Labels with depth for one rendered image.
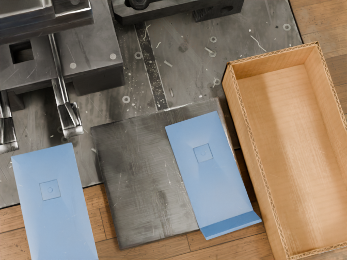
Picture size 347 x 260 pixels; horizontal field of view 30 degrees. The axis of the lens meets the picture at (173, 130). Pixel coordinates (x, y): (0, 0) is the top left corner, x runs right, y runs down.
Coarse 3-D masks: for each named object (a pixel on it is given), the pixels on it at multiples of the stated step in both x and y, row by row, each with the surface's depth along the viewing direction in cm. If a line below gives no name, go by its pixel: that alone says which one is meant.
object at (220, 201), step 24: (192, 120) 83; (216, 120) 83; (192, 144) 82; (216, 144) 82; (192, 168) 81; (216, 168) 81; (192, 192) 80; (216, 192) 80; (240, 192) 80; (216, 216) 79; (240, 216) 79
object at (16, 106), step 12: (12, 48) 79; (24, 48) 80; (96, 72) 79; (108, 72) 80; (120, 72) 81; (48, 84) 78; (84, 84) 82; (96, 84) 83; (108, 84) 84; (120, 84) 85; (12, 96) 79; (12, 108) 83
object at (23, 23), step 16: (0, 0) 58; (16, 0) 58; (32, 0) 58; (48, 0) 58; (64, 0) 63; (80, 0) 63; (0, 16) 58; (16, 16) 58; (32, 16) 59; (48, 16) 60; (64, 16) 63; (80, 16) 64; (0, 32) 62; (16, 32) 63; (32, 32) 64; (48, 32) 65
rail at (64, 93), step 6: (54, 42) 78; (54, 48) 78; (54, 54) 77; (54, 60) 77; (60, 66) 77; (60, 72) 77; (60, 78) 77; (60, 84) 76; (66, 90) 76; (66, 96) 76; (66, 102) 76
